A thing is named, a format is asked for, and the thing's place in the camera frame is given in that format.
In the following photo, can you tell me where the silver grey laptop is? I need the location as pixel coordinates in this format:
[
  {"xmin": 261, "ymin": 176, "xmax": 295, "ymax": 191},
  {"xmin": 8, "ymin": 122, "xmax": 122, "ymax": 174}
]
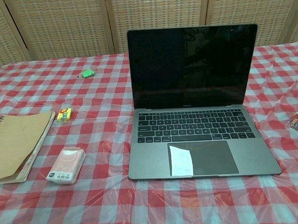
[{"xmin": 120, "ymin": 22, "xmax": 283, "ymax": 183}]

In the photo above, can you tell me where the woven bamboo folding screen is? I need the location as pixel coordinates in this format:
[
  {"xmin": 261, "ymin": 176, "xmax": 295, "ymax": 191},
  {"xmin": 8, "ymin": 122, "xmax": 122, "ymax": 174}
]
[{"xmin": 0, "ymin": 0, "xmax": 298, "ymax": 72}]

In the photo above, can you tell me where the green usb stick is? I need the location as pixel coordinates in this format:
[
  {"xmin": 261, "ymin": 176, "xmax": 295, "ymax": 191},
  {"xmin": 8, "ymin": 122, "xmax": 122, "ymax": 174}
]
[{"xmin": 77, "ymin": 69, "xmax": 97, "ymax": 80}]

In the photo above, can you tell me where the yellow candy pack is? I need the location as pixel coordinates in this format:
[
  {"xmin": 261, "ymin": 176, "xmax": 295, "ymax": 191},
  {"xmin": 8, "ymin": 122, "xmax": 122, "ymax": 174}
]
[{"xmin": 56, "ymin": 108, "xmax": 73, "ymax": 123}]

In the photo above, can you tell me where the red white checkered tablecloth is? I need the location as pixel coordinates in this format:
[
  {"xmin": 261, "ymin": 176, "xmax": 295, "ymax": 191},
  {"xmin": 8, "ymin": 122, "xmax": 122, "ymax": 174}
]
[{"xmin": 0, "ymin": 40, "xmax": 298, "ymax": 224}]

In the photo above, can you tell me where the pink tissue pack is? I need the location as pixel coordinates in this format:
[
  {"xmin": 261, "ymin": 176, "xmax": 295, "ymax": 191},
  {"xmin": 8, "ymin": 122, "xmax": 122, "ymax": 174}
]
[{"xmin": 44, "ymin": 146, "xmax": 88, "ymax": 186}]

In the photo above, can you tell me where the brown kraft cover notebook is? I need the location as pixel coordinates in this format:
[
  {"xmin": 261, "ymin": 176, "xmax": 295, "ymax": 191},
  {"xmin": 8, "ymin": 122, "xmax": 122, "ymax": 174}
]
[{"xmin": 0, "ymin": 110, "xmax": 60, "ymax": 185}]

